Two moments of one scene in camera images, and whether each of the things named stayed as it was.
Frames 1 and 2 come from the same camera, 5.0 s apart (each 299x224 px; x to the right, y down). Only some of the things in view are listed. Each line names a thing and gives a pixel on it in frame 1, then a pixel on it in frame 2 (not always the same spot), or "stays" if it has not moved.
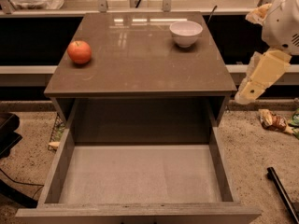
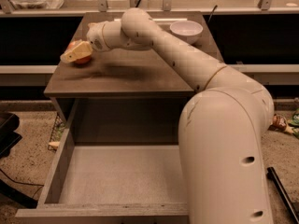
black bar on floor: (283, 195) stays
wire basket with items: (58, 129) stays
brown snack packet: (274, 121) stays
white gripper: (281, 27) -> (95, 37)
